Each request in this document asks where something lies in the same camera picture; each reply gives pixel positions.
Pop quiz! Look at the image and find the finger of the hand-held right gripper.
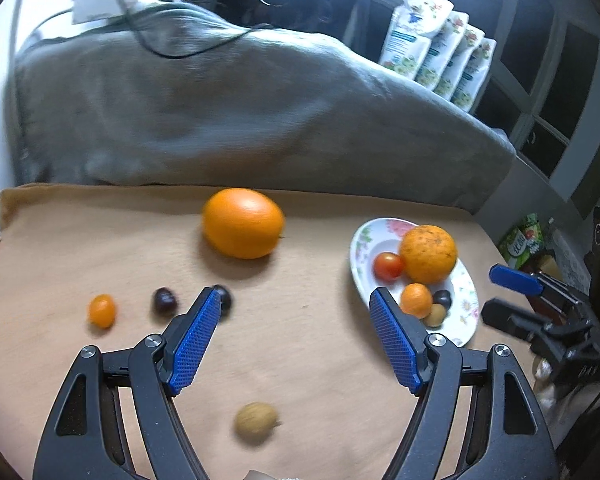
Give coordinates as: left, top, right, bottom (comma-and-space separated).
489, 264, 588, 311
481, 298, 581, 348

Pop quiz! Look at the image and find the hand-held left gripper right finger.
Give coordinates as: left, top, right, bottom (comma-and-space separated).
369, 286, 561, 480

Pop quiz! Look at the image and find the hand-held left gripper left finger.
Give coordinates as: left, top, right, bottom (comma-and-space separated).
32, 285, 223, 480

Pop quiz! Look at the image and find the small tangerine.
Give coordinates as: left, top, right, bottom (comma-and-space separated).
400, 283, 433, 319

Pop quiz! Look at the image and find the brown longan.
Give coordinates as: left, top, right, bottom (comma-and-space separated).
424, 304, 448, 330
234, 402, 283, 446

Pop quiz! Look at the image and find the red cherry tomato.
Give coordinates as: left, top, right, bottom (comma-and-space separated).
373, 252, 406, 282

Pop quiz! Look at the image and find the rough-skinned large orange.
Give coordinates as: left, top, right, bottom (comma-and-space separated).
399, 225, 458, 284

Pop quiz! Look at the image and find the orange kumquat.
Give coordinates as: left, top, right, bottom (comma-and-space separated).
87, 294, 117, 329

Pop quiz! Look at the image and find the white floral plate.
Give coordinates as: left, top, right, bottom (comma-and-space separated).
350, 217, 480, 348

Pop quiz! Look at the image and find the smooth large orange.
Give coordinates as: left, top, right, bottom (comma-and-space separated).
201, 187, 286, 260

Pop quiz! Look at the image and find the green snack packet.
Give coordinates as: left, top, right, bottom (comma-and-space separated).
497, 212, 548, 268

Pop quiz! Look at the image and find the yellow box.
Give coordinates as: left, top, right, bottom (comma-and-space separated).
537, 255, 563, 281

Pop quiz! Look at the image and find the tan table cloth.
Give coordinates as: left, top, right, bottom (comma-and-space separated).
0, 182, 538, 480

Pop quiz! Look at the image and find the grey white knitted cloth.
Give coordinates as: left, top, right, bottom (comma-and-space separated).
245, 469, 301, 480

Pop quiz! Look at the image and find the white floral refill pouch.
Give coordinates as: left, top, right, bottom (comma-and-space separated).
379, 0, 455, 80
450, 37, 497, 112
415, 10, 470, 86
432, 24, 486, 101

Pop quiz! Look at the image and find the grey fleece blanket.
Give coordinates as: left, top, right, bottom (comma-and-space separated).
5, 2, 516, 213

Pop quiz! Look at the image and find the white power strip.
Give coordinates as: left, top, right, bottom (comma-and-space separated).
72, 0, 166, 25

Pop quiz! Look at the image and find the black cable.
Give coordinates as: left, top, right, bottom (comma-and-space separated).
115, 0, 286, 58

